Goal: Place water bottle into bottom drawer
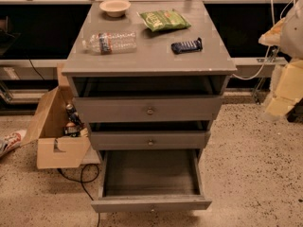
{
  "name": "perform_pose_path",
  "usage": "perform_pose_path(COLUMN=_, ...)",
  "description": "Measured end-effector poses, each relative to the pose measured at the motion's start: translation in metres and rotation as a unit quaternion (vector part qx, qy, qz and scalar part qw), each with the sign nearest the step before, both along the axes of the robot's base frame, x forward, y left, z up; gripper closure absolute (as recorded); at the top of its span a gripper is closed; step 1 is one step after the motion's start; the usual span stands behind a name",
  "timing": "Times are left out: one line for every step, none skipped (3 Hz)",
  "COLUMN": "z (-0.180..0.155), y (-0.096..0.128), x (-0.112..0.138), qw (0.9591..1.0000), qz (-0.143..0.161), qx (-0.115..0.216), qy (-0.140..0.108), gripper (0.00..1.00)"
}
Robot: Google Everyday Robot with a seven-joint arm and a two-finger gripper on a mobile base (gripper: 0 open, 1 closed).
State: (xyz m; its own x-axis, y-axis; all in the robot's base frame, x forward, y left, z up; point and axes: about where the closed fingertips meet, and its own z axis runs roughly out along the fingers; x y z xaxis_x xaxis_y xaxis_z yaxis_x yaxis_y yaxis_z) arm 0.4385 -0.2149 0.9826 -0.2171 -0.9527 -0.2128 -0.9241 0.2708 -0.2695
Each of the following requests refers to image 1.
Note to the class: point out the beige bowl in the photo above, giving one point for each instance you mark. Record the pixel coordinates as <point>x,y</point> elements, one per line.
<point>115,8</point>

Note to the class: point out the items inside cardboard box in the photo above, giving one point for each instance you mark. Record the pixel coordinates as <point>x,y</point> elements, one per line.
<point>74,127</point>

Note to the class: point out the metal diagonal stand rod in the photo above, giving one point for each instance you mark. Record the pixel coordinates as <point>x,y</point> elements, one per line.
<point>270,57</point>

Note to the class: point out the dark blue snack bar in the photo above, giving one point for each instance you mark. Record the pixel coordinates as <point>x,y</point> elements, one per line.
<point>186,47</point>

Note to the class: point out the clear plastic water bottle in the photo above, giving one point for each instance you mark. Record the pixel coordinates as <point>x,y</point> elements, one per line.
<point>111,43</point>

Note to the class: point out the grey open bottom drawer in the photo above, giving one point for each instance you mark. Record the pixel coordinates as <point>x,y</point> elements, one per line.
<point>150,181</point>

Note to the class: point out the green chip bag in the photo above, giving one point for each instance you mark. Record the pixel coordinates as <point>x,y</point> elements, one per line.
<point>161,20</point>

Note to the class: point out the grey wooden drawer cabinet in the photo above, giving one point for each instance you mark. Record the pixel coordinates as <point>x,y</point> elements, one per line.
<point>153,69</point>

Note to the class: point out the open cardboard box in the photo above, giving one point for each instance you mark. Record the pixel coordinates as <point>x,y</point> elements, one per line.
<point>54,150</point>

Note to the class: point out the grey middle drawer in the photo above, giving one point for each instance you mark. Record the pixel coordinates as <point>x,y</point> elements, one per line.
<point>118,140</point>

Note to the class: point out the white red sneaker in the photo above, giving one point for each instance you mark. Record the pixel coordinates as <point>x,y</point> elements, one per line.
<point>11,141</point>

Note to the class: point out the grey top drawer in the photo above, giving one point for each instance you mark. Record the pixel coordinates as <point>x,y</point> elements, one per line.
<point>147,109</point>

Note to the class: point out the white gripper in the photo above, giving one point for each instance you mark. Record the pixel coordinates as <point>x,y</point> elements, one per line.
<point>294,35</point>

